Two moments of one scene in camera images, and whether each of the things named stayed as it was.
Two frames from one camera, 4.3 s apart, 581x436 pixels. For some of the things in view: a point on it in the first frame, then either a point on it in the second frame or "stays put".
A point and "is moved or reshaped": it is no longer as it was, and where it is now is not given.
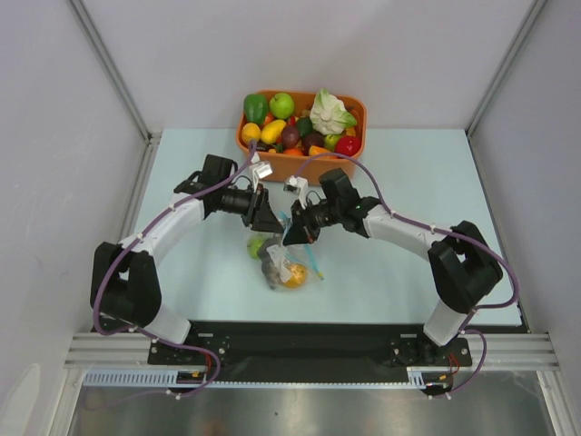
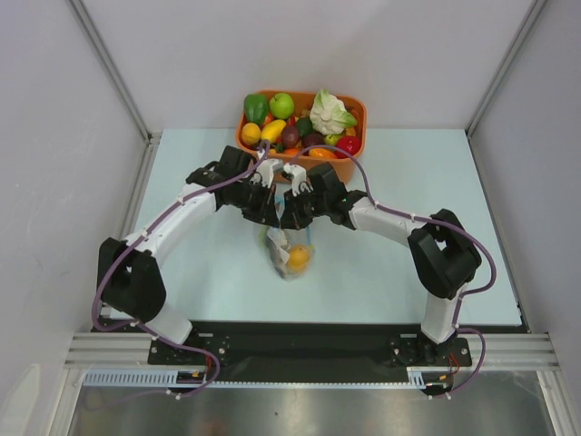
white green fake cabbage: x=329 y=114 stays put
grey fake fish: x=269 y=266 → x=279 y=249
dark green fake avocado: x=304 y=125 stays put
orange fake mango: x=317 y=151 stays put
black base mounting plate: x=311 y=351 stays put
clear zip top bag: x=285 y=267 is moved or reshaped
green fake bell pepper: x=256 y=107 stays put
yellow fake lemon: x=251 y=131 stays put
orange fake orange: x=299 y=275 → x=299 y=256
